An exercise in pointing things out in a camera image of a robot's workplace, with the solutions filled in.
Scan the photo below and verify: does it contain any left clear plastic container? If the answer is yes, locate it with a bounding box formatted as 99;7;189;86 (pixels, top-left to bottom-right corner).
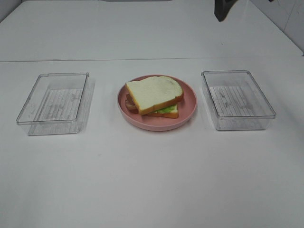
16;72;95;136

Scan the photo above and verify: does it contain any clear plastic container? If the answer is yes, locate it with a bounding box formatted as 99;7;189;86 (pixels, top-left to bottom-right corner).
201;70;276;131
16;72;95;136

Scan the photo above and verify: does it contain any right clear plastic container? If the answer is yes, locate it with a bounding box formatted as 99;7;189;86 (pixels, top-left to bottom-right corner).
201;70;276;131

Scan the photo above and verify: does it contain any bread slice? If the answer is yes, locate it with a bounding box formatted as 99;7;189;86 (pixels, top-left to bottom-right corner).
125;76;184;115
145;111;179;118

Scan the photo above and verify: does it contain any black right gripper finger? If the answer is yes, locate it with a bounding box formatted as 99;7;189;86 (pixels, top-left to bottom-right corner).
214;0;237;22

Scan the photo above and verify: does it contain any bacon strip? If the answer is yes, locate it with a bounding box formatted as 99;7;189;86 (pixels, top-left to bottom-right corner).
126;94;132;102
125;100;138;114

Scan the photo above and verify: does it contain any green lettuce leaf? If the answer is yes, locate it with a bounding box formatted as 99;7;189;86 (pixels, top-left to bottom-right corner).
154;104;178;114

